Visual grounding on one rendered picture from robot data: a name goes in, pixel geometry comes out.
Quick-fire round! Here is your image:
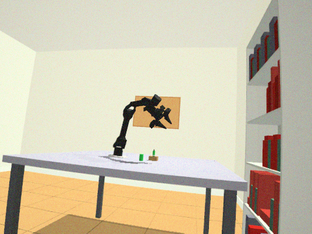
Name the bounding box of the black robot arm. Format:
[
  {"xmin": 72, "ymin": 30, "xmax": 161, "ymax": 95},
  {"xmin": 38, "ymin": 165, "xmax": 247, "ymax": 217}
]
[{"xmin": 113, "ymin": 94, "xmax": 165, "ymax": 157}]

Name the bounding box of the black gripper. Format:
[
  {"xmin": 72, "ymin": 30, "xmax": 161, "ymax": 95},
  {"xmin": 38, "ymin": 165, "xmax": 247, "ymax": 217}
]
[{"xmin": 150, "ymin": 108, "xmax": 172, "ymax": 129}]

